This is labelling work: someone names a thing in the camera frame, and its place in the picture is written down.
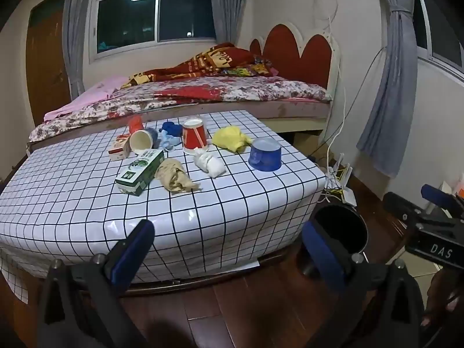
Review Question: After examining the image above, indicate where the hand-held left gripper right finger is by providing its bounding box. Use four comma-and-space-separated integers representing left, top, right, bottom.
302, 220, 426, 348

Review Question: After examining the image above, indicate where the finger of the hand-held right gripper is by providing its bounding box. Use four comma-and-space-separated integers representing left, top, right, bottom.
420, 184, 464, 220
383, 191, 432, 231

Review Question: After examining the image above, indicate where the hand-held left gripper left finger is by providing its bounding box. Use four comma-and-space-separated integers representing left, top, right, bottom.
36, 219, 156, 348

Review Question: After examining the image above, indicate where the black trash bin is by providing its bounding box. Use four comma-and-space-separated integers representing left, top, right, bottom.
297, 203, 369, 280

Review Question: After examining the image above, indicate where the green carton box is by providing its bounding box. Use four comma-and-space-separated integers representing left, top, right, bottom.
115, 148, 165, 197

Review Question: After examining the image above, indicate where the brown paper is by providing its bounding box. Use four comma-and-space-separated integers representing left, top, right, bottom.
155, 157, 202, 193

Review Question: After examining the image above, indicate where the red and white small box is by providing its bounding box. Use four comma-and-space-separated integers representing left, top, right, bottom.
109, 134, 132, 162

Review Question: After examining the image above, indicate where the blue and cream paper cup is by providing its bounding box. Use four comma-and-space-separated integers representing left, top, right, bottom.
128, 128, 159, 156

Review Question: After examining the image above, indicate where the blue plastic bowl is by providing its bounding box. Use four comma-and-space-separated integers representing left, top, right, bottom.
248, 137, 282, 172

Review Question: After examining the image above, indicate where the light blue face mask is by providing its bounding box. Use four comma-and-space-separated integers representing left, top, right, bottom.
158, 132, 181, 152

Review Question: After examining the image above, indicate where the white tissue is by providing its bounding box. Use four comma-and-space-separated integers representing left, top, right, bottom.
193, 147, 226, 179

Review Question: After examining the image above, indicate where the red wrapper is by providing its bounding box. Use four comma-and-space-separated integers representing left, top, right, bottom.
128, 115, 145, 135

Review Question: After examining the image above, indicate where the blue cloth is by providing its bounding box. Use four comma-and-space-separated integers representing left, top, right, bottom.
160, 121, 183, 136

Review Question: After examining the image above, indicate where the red paper cup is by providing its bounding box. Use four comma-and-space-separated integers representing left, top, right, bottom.
182, 115, 209, 155

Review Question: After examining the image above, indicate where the yellow bag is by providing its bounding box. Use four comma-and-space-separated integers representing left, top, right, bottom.
212, 126, 253, 153

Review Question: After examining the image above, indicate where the white power strip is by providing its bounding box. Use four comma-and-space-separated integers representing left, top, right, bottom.
339, 188, 358, 206

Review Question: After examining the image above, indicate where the white router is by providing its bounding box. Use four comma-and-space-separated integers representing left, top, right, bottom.
326, 152, 353, 191

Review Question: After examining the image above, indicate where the glass window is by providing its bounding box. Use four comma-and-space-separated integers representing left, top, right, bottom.
89, 0, 218, 62
413, 0, 464, 77

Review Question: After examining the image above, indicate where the pink cloth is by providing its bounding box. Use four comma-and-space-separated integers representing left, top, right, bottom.
43, 76, 127, 120

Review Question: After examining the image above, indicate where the red scalloped headboard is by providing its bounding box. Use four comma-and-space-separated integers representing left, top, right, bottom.
249, 22, 343, 91

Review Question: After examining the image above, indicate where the red printed blanket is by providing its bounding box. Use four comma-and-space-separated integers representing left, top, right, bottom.
121, 42, 278, 89

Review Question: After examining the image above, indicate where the brown wooden door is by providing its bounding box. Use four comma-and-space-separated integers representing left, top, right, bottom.
25, 0, 71, 126

